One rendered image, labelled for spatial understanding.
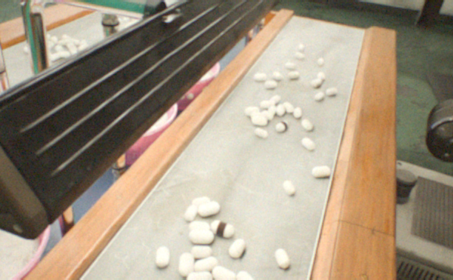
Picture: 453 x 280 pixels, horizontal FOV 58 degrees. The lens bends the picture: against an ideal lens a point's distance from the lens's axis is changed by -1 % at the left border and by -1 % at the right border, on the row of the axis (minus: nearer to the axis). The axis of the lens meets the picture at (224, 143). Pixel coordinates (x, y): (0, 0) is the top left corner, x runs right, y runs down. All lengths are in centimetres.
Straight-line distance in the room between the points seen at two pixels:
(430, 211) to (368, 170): 50
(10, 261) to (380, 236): 57
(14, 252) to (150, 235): 20
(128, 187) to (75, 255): 16
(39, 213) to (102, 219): 42
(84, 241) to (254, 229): 27
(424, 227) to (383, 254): 58
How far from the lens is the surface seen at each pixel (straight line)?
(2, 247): 72
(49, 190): 27
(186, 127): 89
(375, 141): 97
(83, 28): 153
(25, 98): 27
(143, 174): 75
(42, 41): 52
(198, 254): 63
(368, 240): 71
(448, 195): 143
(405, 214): 128
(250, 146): 89
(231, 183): 78
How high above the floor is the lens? 123
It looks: 33 degrees down
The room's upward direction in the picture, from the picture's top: 6 degrees clockwise
